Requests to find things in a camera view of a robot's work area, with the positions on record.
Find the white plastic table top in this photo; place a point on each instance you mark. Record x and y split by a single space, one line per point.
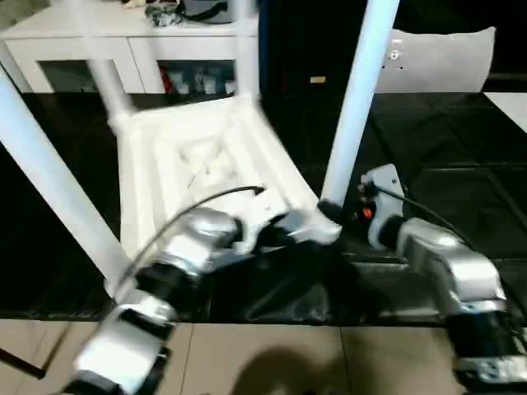
164 164

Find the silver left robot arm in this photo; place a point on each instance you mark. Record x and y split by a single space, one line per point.
193 247

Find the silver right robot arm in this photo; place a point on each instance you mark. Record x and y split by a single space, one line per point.
453 263

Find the black work mat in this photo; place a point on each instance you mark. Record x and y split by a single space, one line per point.
453 144

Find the small white cup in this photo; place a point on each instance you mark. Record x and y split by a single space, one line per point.
229 87

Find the white printed bottle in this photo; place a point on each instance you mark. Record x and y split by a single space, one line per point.
210 82

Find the black sofa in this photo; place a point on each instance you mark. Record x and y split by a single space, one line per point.
296 41

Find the light grey pillow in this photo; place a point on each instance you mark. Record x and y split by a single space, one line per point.
444 61

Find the white flat board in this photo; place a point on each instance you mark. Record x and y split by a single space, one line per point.
510 107

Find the small red bottle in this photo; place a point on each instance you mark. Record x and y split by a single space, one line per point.
165 80

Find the white cabinet with glass doors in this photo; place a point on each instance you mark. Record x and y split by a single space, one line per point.
62 45

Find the grey curtain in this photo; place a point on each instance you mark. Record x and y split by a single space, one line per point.
12 12

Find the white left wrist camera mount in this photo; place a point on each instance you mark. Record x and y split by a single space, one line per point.
263 205

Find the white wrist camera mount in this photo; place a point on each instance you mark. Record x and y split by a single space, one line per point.
387 185
263 205

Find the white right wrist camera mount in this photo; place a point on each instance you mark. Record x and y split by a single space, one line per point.
387 185

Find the black table frame leg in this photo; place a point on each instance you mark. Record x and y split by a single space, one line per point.
24 364

